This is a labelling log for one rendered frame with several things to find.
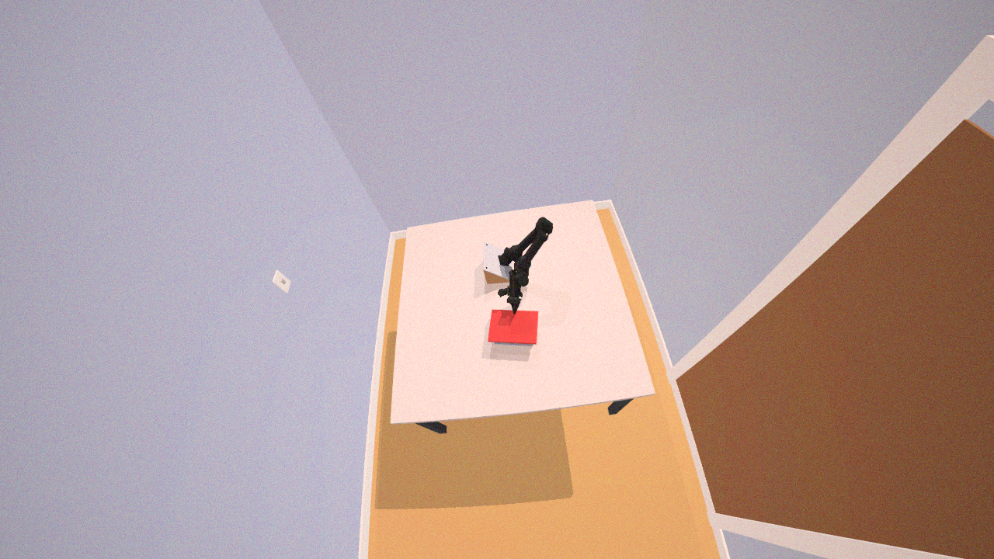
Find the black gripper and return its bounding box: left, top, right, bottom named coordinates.
left=506, top=284, right=523, bottom=314

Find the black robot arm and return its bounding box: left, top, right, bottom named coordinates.
left=498, top=217, right=553, bottom=297

